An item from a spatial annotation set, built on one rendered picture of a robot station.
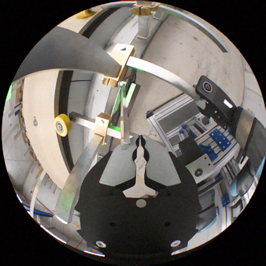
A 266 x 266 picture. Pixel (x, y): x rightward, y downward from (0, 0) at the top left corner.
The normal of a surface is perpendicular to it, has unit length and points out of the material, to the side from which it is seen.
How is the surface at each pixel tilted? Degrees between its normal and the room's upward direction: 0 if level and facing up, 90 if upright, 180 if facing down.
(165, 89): 0
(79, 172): 90
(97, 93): 0
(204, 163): 90
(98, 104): 0
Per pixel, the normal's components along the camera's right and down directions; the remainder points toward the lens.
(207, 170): -0.58, -0.71
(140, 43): -0.04, 0.51
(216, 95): -0.48, 0.26
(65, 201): 0.35, -0.80
